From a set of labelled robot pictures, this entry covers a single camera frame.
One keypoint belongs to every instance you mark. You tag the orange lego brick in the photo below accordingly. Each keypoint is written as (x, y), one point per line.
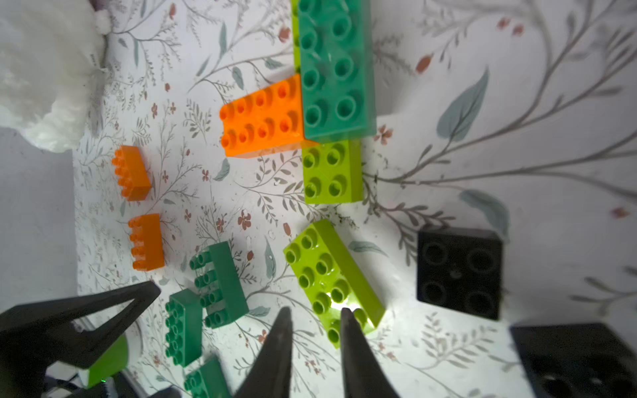
(146, 236)
(131, 174)
(265, 122)

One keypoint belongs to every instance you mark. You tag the green tape roll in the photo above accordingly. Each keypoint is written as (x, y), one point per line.
(112, 361)

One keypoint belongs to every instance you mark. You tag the white plush bunny pink shirt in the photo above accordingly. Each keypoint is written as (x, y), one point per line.
(51, 55)

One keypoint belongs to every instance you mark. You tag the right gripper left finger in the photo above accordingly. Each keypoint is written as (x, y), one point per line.
(271, 372)

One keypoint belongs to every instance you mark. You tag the black small lego far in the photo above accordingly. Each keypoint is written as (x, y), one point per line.
(460, 269)

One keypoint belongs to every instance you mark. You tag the lime lego brick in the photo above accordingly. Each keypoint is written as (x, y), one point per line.
(333, 172)
(295, 33)
(332, 280)

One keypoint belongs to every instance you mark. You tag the dark green lego brick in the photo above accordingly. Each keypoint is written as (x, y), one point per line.
(208, 381)
(219, 286)
(184, 323)
(337, 69)

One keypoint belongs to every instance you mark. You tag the black small lego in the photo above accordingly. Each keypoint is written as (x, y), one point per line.
(460, 269)
(576, 360)

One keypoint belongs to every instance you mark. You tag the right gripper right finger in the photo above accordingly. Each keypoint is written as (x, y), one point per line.
(362, 374)

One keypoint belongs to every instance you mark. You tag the black small lego near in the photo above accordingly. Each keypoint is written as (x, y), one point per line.
(576, 360)

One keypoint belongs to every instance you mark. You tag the dark green lego brick top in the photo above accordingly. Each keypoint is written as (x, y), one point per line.
(337, 69)

